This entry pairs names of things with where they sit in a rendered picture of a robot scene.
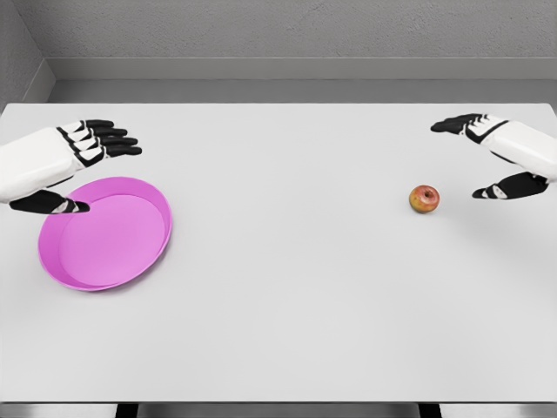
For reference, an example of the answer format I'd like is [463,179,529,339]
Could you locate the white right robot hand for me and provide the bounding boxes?
[430,113,557,200]

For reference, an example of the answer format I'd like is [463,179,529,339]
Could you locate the red yellow apple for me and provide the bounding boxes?
[408,184,441,215]

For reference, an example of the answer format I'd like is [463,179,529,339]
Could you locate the pink round plate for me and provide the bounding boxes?
[37,176,173,293]

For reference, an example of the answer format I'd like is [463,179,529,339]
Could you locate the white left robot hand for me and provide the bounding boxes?
[0,118,144,215]

